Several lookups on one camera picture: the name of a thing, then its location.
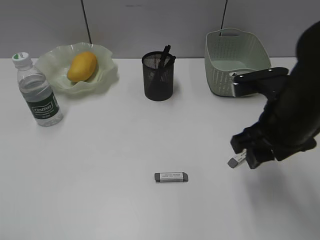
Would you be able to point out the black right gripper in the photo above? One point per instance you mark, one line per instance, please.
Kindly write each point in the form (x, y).
(260, 149)

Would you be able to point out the grey eraser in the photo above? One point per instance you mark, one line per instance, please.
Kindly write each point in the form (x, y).
(171, 177)
(237, 159)

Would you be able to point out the black marker pen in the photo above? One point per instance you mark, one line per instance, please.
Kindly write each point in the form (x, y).
(168, 64)
(158, 73)
(165, 52)

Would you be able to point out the yellow mango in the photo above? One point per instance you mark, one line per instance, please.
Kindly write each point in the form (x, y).
(82, 67)

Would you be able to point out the clear water bottle green label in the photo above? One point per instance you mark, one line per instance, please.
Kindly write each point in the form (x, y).
(36, 91)

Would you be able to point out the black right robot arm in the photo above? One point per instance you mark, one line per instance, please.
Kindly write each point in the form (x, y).
(290, 120)

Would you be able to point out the green plastic woven basket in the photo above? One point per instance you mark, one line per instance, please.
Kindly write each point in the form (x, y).
(228, 51)

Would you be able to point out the black mesh pen holder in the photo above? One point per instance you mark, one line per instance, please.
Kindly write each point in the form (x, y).
(160, 90)

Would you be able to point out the pale green wavy plate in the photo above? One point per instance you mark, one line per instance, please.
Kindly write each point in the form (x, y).
(56, 63)

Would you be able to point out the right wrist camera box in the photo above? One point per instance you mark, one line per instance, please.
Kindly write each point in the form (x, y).
(267, 82)

